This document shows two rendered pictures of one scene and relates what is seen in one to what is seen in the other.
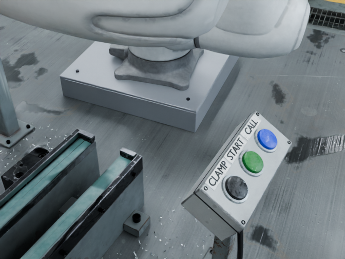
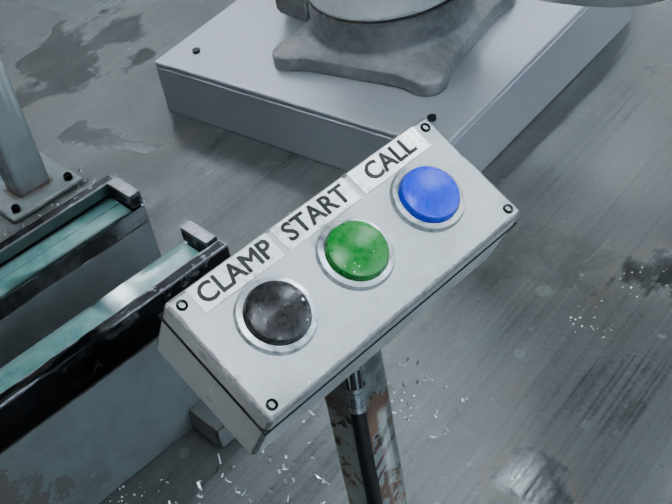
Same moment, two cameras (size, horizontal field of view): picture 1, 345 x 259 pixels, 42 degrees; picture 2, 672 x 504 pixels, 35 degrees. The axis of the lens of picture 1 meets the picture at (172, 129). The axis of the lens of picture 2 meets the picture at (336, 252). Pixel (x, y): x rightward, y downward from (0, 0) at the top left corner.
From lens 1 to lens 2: 0.26 m
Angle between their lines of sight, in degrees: 17
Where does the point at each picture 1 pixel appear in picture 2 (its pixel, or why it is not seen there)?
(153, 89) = (356, 93)
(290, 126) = not seen: outside the picture
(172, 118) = not seen: hidden behind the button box
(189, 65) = (456, 34)
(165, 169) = not seen: hidden behind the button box
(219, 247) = (355, 487)
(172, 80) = (401, 72)
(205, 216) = (200, 382)
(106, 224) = (120, 403)
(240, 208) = (274, 368)
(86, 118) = (201, 163)
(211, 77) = (512, 64)
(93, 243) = (83, 445)
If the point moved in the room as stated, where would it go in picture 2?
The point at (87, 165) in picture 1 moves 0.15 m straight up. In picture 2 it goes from (124, 264) to (62, 96)
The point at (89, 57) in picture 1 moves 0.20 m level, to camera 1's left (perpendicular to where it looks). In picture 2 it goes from (234, 20) to (65, 19)
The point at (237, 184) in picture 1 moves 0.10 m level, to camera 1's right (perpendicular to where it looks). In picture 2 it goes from (277, 302) to (509, 322)
